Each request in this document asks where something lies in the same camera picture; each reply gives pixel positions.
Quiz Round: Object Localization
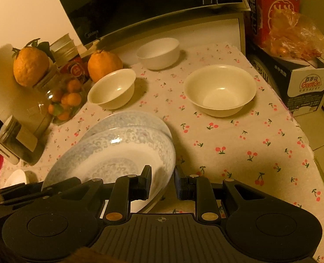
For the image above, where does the black microwave oven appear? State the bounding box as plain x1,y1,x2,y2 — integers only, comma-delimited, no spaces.
50,0,246,46

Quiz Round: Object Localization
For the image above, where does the large orange citrus with leaves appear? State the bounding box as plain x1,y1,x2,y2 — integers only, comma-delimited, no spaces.
12,38,51,87

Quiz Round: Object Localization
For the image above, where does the red cardboard box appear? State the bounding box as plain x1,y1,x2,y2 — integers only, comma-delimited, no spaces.
243,0,303,48

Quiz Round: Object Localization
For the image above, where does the dark jar with metal lid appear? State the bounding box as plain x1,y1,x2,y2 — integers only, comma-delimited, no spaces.
0,114,42,165

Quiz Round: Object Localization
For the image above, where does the small white dish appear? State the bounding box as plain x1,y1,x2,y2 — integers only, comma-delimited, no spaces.
4,169,29,188

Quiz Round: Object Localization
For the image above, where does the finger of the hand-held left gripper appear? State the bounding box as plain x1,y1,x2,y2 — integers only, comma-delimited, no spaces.
0,177,82,211

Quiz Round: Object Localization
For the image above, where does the plastic bag of oranges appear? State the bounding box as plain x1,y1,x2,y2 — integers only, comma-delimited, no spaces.
263,10,324,60

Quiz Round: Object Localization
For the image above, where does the black and white carton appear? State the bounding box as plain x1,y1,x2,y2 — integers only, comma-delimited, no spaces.
246,43,324,117

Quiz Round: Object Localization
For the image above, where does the large white bowl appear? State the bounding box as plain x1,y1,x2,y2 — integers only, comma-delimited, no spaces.
183,65,258,117

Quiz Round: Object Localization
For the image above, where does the cherry print tablecloth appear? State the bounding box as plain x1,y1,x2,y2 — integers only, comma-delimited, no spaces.
0,42,324,263

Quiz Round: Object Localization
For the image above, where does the small white bowl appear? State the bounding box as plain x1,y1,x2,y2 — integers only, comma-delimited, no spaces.
136,37,180,70
87,68,137,110

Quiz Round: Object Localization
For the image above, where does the red tin can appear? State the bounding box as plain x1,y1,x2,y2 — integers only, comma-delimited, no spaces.
58,57,91,85

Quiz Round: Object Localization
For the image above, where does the blue patterned plate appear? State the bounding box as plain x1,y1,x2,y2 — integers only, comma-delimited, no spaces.
42,126,177,215
80,110,172,143

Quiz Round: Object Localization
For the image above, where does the white air fryer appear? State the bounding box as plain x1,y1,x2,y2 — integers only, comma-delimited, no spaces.
0,43,54,165

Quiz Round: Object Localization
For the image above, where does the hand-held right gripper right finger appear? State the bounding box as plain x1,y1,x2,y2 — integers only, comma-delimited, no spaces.
174,165,261,222

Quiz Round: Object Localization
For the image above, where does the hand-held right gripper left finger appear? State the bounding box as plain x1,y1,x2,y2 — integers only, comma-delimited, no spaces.
58,165,153,223

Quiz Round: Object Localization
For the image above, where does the glass jar of kumquats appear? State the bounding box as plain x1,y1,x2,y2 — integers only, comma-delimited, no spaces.
33,65,86,126

